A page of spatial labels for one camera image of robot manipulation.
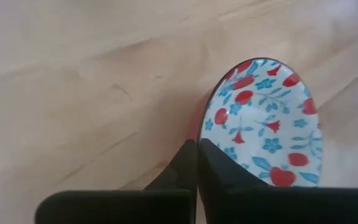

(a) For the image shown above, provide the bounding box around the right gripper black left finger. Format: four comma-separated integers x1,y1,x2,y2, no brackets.
35,139,198,224

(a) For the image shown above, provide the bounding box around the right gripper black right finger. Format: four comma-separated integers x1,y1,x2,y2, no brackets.
198,138,358,224

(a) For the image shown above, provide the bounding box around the floral pattern mini bowl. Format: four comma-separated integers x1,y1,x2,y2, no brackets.
186,57,324,187

